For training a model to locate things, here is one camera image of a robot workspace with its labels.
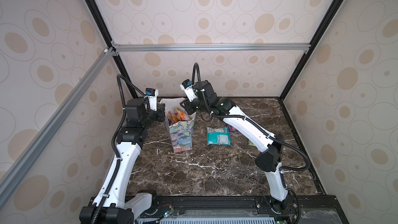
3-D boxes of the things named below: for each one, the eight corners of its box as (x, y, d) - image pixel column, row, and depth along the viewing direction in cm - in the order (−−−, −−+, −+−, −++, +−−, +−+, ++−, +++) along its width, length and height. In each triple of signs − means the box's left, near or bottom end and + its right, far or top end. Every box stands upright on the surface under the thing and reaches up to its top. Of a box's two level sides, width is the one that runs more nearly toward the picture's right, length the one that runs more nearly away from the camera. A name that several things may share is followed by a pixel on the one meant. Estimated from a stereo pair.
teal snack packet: (206, 145, 97) (207, 142, 93) (206, 130, 104) (206, 126, 101) (230, 145, 97) (231, 142, 93) (228, 130, 104) (229, 126, 101)
